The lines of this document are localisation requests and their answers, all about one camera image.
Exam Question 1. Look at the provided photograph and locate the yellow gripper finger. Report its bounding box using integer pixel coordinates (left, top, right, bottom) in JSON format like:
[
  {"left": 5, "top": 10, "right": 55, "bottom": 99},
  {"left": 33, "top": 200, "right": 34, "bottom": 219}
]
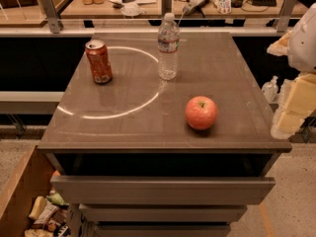
[
  {"left": 267, "top": 31, "right": 291, "bottom": 56},
  {"left": 271, "top": 73, "right": 316, "bottom": 139}
]

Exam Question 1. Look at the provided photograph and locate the orange soda can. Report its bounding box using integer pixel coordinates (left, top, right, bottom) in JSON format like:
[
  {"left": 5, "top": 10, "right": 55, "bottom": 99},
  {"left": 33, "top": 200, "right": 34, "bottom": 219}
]
[{"left": 85, "top": 39, "right": 113, "bottom": 84}]

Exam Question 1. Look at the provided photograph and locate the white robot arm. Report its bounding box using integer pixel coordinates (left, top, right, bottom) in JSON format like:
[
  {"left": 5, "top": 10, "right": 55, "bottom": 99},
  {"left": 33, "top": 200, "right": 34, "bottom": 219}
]
[{"left": 268, "top": 3, "right": 316, "bottom": 139}]

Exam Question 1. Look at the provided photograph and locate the clear sanitizer bottle left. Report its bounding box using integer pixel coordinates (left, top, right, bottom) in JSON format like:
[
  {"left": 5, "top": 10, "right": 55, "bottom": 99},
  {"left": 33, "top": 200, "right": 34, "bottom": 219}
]
[{"left": 262, "top": 76, "right": 278, "bottom": 102}]

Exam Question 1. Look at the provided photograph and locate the clear plastic water bottle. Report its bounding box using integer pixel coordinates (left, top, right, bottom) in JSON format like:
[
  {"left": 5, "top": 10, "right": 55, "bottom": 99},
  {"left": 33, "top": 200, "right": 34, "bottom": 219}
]
[{"left": 157, "top": 13, "right": 180, "bottom": 80}]

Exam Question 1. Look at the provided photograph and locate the grey power strip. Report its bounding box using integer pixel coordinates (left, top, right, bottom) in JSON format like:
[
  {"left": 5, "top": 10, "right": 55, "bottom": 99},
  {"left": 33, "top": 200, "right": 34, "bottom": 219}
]
[{"left": 183, "top": 0, "right": 210, "bottom": 15}]

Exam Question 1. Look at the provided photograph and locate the red apple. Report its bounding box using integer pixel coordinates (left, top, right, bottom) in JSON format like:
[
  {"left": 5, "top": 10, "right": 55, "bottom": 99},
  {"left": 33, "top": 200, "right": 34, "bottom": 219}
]
[{"left": 185, "top": 96, "right": 217, "bottom": 130}]

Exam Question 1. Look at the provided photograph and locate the white bowl on desk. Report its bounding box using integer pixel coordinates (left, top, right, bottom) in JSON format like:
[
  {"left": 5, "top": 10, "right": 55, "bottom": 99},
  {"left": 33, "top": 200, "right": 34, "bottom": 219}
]
[{"left": 120, "top": 4, "right": 143, "bottom": 17}]

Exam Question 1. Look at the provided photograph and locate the grey drawer cabinet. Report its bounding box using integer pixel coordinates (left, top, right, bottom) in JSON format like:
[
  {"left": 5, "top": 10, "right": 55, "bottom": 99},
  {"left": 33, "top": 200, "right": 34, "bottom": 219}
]
[{"left": 39, "top": 33, "right": 290, "bottom": 237}]

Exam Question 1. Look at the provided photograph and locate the green snack bag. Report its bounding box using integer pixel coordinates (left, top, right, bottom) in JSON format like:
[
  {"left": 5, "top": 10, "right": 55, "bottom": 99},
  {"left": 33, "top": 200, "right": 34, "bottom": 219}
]
[{"left": 46, "top": 193, "right": 69, "bottom": 206}]

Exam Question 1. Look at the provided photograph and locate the wooden snack bin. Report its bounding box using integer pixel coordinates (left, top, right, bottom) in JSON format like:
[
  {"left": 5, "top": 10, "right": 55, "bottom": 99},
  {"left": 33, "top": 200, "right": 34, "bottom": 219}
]
[{"left": 0, "top": 146, "right": 60, "bottom": 237}]

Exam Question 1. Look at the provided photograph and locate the yellow snack bag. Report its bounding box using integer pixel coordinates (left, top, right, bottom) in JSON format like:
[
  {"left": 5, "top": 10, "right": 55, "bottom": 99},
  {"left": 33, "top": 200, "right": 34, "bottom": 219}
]
[{"left": 29, "top": 197, "right": 46, "bottom": 220}]

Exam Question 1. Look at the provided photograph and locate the metal railing post right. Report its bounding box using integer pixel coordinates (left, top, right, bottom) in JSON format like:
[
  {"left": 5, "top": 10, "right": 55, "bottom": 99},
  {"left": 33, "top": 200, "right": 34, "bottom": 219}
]
[{"left": 275, "top": 0, "right": 297, "bottom": 33}]

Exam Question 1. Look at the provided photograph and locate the metal railing post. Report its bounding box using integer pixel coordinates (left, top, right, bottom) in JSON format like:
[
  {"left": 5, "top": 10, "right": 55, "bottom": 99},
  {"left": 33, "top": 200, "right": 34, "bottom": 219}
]
[
  {"left": 161, "top": 0, "right": 172, "bottom": 15},
  {"left": 40, "top": 0, "right": 63, "bottom": 34},
  {"left": 275, "top": 0, "right": 297, "bottom": 33}
]

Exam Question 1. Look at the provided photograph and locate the metal railing post middle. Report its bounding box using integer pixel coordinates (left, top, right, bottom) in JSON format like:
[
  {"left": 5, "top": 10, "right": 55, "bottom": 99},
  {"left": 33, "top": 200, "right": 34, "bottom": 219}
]
[{"left": 161, "top": 0, "right": 172, "bottom": 15}]

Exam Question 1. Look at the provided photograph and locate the metal railing post left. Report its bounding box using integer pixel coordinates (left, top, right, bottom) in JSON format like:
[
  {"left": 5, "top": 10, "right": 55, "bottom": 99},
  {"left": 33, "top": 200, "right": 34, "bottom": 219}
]
[{"left": 40, "top": 0, "right": 63, "bottom": 34}]

